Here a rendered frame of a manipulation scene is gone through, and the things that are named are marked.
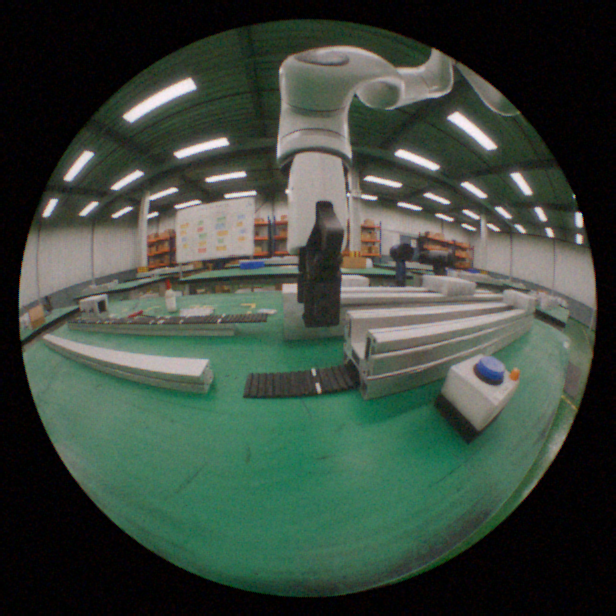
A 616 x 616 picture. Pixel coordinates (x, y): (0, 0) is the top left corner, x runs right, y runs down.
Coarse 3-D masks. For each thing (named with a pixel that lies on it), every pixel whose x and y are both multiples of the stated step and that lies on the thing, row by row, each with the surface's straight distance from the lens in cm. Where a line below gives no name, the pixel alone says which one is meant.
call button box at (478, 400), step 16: (464, 368) 23; (448, 384) 23; (464, 384) 22; (480, 384) 22; (496, 384) 23; (512, 384) 25; (448, 400) 24; (464, 400) 22; (480, 400) 21; (496, 400) 21; (448, 416) 24; (464, 416) 23; (480, 416) 21; (496, 416) 27; (464, 432) 23; (480, 432) 24
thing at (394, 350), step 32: (352, 320) 26; (384, 320) 28; (416, 320) 32; (448, 320) 38; (480, 320) 36; (512, 320) 54; (352, 352) 27; (384, 352) 22; (416, 352) 23; (448, 352) 29; (480, 352) 39; (384, 384) 23; (416, 384) 27
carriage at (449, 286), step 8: (424, 280) 60; (432, 280) 57; (440, 280) 55; (448, 280) 53; (456, 280) 59; (464, 280) 68; (432, 288) 57; (440, 288) 55; (448, 288) 54; (456, 288) 57; (464, 288) 60; (472, 288) 65
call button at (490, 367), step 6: (480, 360) 24; (486, 360) 24; (492, 360) 24; (498, 360) 25; (480, 366) 23; (486, 366) 23; (492, 366) 23; (498, 366) 24; (480, 372) 23; (486, 372) 22; (492, 372) 22; (498, 372) 23; (504, 372) 24; (492, 378) 22; (498, 378) 23
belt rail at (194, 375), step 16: (48, 336) 101; (64, 352) 69; (80, 352) 52; (96, 352) 46; (112, 352) 42; (96, 368) 47; (112, 368) 41; (128, 368) 34; (144, 368) 31; (160, 368) 29; (176, 368) 28; (192, 368) 27; (208, 368) 28; (160, 384) 30; (176, 384) 28; (192, 384) 27; (208, 384) 28
